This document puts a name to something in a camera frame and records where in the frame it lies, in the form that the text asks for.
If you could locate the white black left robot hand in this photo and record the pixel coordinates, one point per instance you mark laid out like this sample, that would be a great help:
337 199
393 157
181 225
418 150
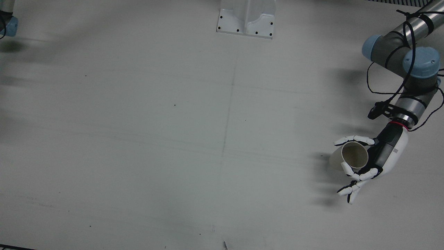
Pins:
392 152

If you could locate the round paper cup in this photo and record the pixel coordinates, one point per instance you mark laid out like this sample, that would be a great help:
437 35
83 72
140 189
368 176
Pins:
353 154

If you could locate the right UR5e robot arm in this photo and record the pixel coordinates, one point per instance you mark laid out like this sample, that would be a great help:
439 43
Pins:
10 26

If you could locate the left UR5e robot arm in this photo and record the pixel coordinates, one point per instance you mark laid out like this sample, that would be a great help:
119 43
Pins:
388 48

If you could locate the black ribbed floor mat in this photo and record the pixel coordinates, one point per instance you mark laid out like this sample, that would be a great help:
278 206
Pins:
399 2

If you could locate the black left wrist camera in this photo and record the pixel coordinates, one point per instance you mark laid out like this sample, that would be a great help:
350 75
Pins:
374 111

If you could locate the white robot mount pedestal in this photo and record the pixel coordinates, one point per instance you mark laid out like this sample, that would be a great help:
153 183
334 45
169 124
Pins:
246 17

